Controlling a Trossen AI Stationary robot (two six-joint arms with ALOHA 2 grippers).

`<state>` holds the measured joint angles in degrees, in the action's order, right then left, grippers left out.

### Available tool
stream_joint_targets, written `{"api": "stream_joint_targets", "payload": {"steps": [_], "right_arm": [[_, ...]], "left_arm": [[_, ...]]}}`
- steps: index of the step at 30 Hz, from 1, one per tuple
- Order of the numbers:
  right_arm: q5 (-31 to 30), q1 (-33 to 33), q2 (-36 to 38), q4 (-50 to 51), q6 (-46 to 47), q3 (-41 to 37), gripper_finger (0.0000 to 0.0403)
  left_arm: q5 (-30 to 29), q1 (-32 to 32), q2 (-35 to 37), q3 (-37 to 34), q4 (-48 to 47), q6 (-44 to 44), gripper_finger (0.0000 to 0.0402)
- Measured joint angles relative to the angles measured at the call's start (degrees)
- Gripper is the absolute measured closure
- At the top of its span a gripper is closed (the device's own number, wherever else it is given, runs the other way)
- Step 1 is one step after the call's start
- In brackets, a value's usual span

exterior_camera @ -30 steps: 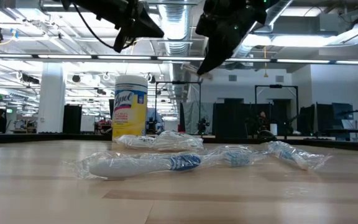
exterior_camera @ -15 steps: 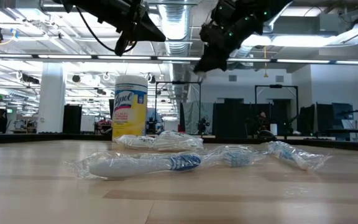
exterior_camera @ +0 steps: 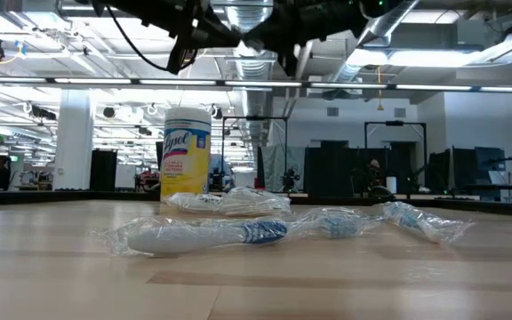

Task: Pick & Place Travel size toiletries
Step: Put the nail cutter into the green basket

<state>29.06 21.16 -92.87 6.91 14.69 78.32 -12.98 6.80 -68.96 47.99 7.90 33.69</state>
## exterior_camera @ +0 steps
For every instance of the yellow Lysol wipes canister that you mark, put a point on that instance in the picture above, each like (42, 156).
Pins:
(186, 155)

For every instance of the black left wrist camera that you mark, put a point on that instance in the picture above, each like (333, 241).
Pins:
(178, 58)

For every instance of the black background rig frame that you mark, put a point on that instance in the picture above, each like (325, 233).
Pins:
(256, 118)
(394, 123)

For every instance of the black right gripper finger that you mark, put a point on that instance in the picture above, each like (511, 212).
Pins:
(262, 37)

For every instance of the dark-blue striped toothbrush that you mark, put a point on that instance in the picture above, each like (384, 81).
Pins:
(185, 237)

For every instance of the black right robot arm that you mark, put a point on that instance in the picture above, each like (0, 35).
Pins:
(380, 6)

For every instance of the black partition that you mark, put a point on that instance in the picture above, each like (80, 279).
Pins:
(336, 171)

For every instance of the black cabinet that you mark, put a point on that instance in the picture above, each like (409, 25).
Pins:
(103, 171)

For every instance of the clear bag of cotton swabs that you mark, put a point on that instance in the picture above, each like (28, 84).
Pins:
(256, 202)

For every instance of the silver ventilation duct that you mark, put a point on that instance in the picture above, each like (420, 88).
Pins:
(385, 26)
(251, 71)

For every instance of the dark desk monitors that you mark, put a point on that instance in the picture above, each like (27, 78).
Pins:
(460, 171)

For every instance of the white paper roll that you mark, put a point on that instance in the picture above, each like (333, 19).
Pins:
(391, 184)

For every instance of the long ceiling light rail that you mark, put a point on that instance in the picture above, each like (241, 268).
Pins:
(327, 85)

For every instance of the black background robot arm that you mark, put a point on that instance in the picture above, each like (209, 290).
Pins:
(218, 178)
(290, 178)

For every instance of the white square column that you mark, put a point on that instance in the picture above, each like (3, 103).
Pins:
(74, 142)

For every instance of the black table frame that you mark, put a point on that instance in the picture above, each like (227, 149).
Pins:
(60, 197)

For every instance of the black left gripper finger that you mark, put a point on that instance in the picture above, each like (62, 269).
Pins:
(222, 35)

